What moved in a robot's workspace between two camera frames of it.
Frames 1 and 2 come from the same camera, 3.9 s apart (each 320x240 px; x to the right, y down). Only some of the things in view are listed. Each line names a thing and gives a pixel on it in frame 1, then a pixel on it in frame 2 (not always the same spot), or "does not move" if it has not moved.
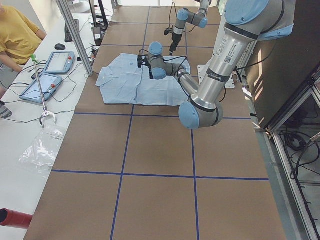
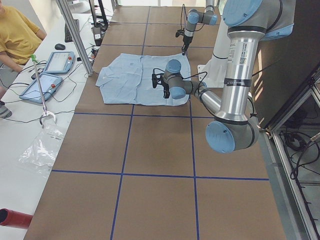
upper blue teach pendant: (60, 62) does not move
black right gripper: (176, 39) -> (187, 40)
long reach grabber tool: (46, 112) does not move
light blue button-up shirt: (122, 82) does not move
